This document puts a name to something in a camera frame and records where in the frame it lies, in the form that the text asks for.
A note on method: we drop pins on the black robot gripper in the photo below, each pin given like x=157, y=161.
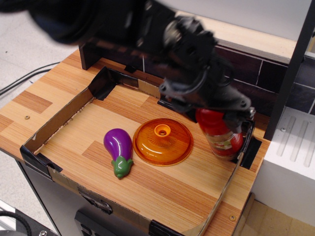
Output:
x=206, y=83

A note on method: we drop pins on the basil bottle red lid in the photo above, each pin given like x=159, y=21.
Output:
x=224, y=143

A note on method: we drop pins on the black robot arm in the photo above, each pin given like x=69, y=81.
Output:
x=147, y=27

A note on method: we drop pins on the cardboard fence with black tape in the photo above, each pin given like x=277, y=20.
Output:
x=202, y=193

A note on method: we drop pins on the orange glass pot lid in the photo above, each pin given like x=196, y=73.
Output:
x=162, y=142

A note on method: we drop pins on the dark brick backsplash shelf unit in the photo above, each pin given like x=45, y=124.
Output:
x=249, y=60

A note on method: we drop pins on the purple toy eggplant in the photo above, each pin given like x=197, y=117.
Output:
x=119, y=145

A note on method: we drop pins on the white toy sink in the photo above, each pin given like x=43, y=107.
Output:
x=286, y=179

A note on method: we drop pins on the black cabinet under table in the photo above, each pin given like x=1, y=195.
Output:
x=77, y=212

